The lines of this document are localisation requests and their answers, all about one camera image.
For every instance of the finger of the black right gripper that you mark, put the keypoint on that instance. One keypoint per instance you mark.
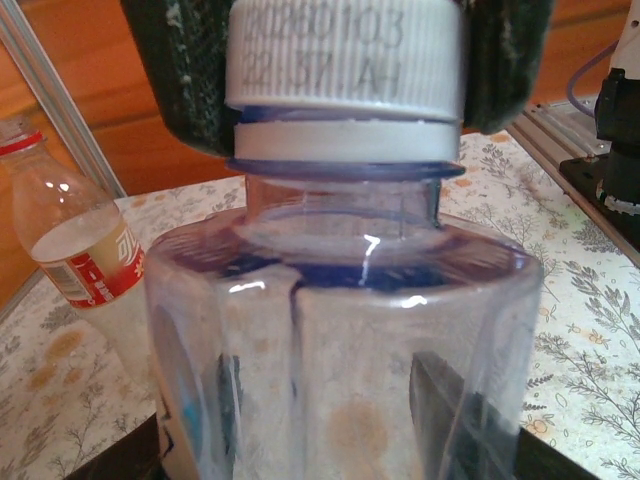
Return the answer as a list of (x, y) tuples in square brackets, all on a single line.
[(555, 460), (120, 455)]

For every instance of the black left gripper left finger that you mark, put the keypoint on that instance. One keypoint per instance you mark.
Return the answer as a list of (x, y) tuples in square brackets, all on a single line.
[(190, 75)]

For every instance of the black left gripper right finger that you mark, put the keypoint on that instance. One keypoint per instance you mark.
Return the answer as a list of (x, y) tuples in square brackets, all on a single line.
[(505, 55)]

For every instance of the white bottle cap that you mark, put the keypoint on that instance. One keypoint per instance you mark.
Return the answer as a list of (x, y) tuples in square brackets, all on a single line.
[(345, 60)]

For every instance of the clear bottle with red label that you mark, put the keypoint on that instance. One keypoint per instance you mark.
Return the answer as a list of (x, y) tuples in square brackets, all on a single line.
[(70, 225)]

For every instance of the clear purple-tinted plastic bottle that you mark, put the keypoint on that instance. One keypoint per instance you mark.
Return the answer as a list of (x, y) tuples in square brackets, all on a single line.
[(350, 350)]

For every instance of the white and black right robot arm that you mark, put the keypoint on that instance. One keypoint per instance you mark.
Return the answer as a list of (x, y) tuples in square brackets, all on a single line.
[(620, 100)]

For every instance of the floral tablecloth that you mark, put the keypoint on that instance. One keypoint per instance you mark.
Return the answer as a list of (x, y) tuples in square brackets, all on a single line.
[(575, 300)]

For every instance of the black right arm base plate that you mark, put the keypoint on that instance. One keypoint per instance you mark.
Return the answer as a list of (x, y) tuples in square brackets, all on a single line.
[(580, 175)]

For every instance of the aluminium frame post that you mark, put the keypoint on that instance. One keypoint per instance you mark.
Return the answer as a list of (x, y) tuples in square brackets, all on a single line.
[(45, 85)]

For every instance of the aluminium table edge rail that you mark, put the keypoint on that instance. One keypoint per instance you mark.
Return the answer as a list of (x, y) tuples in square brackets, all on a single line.
[(20, 295)]

